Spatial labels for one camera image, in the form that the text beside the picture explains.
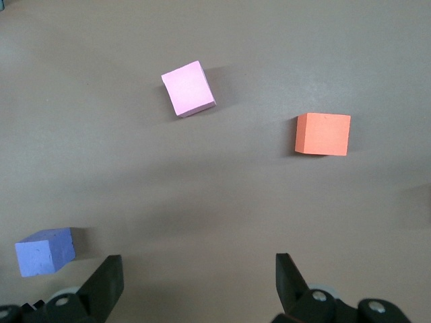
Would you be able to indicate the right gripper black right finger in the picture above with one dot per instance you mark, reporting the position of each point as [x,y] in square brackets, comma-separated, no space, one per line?
[289,289]

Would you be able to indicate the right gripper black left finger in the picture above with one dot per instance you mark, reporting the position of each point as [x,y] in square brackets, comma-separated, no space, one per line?
[104,286]

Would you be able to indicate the purple foam cube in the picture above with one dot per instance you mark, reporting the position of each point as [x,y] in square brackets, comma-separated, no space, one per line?
[37,255]

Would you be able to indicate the pink foam cube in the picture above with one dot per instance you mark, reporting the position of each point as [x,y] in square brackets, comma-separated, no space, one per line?
[188,89]

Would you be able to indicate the brown table cover sheet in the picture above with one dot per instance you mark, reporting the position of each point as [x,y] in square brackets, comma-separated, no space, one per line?
[101,151]

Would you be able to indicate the orange foam cube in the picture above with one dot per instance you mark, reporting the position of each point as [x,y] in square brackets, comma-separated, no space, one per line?
[323,134]

